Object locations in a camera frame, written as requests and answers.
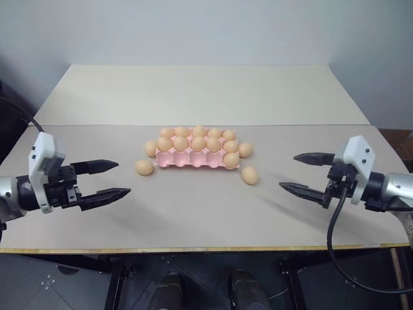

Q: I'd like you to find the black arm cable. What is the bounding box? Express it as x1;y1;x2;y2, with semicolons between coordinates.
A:
0;96;45;133
326;186;413;295

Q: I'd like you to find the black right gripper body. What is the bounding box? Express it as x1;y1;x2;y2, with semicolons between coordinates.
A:
321;157;358;210

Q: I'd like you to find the wooden stick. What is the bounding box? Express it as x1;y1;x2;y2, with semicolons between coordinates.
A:
389;247;408;310

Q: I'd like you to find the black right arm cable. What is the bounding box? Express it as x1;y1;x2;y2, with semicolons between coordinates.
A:
326;186;413;295

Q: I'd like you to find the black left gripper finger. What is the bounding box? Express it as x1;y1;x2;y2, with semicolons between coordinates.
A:
71;158;120;176
79;187;132;212

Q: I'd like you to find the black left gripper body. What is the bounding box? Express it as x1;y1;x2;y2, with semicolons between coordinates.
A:
44;163;85;210

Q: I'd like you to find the pink egg tray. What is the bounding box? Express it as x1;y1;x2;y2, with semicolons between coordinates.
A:
155;128;241;170

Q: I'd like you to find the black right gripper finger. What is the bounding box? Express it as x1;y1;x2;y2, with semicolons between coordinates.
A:
292;152;337;167
278;181;327;205

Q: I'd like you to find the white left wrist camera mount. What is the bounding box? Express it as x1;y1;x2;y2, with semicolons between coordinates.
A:
28;131;67;214

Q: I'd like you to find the dark rounded shape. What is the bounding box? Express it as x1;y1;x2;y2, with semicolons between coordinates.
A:
229;269;271;310
154;273;185;310

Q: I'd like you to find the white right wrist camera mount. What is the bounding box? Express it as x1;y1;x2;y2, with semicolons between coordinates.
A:
333;135;377;206

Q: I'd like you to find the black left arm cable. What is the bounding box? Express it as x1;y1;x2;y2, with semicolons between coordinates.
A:
0;96;45;133

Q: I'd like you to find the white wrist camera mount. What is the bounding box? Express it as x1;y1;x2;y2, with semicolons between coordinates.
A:
333;135;377;206
28;131;67;214

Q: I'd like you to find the silver metal plate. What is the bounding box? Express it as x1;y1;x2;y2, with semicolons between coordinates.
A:
398;211;413;248

